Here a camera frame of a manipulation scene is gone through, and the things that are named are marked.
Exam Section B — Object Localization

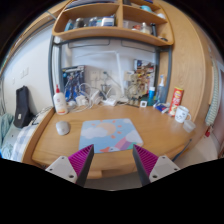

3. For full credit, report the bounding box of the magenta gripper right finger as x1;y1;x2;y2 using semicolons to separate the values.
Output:
133;145;180;186

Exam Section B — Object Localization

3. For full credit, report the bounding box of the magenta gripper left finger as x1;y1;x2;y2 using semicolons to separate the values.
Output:
46;145;94;187

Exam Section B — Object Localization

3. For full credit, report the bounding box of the grey computer mouse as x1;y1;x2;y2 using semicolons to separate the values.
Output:
56;121;70;136

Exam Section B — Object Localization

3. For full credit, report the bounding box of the pastel cloud mouse pad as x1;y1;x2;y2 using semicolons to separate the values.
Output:
79;118;143;153

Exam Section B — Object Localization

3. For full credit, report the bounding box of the clear plastic cup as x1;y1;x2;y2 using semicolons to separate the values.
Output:
183;120;196;133

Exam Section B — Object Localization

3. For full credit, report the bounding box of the white patterned mug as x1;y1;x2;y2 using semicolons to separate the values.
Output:
175;106;191;123

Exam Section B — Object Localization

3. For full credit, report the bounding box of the white bottle red cap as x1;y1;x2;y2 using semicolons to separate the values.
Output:
53;87;68;115

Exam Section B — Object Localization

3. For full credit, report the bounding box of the black bag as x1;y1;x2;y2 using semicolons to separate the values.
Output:
14;86;34;128

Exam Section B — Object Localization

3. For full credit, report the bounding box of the white power strip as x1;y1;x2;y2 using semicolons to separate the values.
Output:
103;97;117;106

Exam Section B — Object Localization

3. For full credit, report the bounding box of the blue tube container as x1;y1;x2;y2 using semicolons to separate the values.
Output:
148;87;155;106

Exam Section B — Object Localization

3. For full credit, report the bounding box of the red chips can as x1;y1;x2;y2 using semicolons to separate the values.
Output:
168;87;184;117

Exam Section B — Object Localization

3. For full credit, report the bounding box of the blue spray bottle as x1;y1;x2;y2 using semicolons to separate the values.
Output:
156;75;165;103

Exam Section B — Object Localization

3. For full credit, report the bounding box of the blue comic poster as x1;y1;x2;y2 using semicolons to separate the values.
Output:
62;65;85;102

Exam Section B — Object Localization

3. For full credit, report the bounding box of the colourful picture board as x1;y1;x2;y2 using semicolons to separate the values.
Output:
134;59;155;95

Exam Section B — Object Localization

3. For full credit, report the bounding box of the wooden wall shelf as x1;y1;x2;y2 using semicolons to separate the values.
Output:
52;0;174;47

